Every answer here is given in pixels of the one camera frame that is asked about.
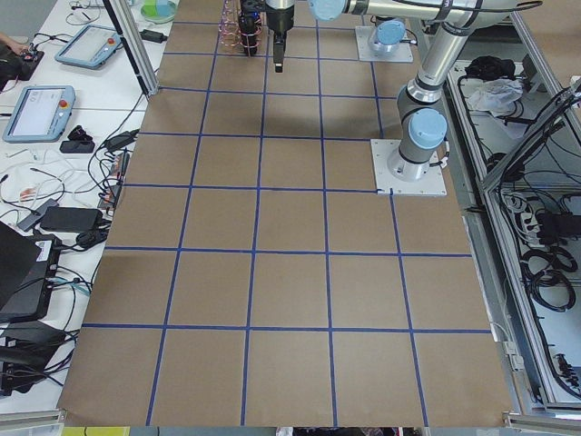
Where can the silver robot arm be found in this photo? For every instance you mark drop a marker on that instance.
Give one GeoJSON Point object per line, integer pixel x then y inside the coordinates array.
{"type": "Point", "coordinates": [330, 10]}
{"type": "Point", "coordinates": [457, 21]}

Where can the blue teach pendant near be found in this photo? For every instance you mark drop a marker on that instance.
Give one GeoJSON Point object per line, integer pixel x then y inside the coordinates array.
{"type": "Point", "coordinates": [40, 115]}

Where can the black power brick large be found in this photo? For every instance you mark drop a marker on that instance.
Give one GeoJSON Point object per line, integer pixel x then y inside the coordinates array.
{"type": "Point", "coordinates": [70, 219]}

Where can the aluminium frame post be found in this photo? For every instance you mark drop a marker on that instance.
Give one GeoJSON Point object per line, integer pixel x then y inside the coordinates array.
{"type": "Point", "coordinates": [122, 18]}

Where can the white crumpled cloth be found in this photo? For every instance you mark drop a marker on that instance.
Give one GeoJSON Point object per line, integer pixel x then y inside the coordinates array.
{"type": "Point", "coordinates": [497, 97]}

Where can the blue teach pendant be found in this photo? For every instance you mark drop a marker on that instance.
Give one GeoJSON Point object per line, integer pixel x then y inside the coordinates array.
{"type": "Point", "coordinates": [40, 115]}
{"type": "Point", "coordinates": [90, 48]}

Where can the dark glass wine bottle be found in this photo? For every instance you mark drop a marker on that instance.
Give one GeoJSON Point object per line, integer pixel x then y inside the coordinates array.
{"type": "Point", "coordinates": [250, 29]}

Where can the green plastic bowl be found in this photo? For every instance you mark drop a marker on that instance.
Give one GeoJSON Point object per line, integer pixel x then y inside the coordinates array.
{"type": "Point", "coordinates": [158, 11]}

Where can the black power adapter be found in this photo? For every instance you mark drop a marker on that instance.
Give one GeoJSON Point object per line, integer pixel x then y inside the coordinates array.
{"type": "Point", "coordinates": [153, 36]}

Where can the black laptop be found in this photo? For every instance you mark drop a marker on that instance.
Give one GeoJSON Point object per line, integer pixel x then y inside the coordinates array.
{"type": "Point", "coordinates": [28, 263]}

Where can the copper wire wine basket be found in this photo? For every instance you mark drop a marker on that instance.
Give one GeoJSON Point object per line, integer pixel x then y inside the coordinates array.
{"type": "Point", "coordinates": [229, 27]}

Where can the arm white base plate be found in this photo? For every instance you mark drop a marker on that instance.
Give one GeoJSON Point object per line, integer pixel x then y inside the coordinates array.
{"type": "Point", "coordinates": [396, 176]}
{"type": "Point", "coordinates": [386, 42]}

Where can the blue teach pendant far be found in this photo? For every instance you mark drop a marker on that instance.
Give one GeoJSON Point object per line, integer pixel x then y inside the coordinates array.
{"type": "Point", "coordinates": [90, 48]}

